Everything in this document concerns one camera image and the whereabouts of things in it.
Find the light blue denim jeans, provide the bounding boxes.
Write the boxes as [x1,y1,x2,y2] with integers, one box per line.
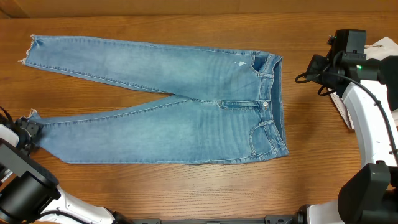
[22,35,289,164]

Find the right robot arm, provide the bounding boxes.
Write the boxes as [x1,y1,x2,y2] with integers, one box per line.
[289,29,397,223]

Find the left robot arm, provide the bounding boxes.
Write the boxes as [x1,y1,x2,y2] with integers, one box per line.
[1,109,131,224]

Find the folded black garment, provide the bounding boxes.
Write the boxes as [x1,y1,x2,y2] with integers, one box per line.
[380,56,397,111]

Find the folded light grey trousers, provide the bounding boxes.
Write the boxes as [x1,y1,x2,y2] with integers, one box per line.
[328,37,398,130]

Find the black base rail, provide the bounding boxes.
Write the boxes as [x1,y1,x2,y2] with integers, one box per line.
[132,215,307,224]

